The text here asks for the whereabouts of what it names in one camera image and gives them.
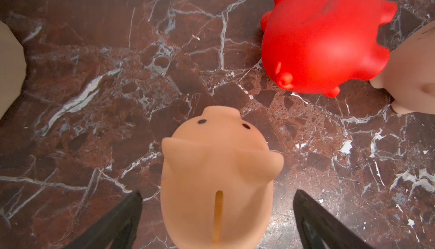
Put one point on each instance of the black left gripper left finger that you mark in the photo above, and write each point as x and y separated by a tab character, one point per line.
117	229

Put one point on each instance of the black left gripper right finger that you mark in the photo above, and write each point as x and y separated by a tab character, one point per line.
318	229

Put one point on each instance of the red piggy bank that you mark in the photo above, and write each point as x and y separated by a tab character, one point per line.
314	46

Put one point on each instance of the pale pink piggy bank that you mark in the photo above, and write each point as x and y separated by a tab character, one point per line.
409	75

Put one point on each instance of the terracotta pot with flowers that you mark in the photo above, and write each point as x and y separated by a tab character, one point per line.
13	68

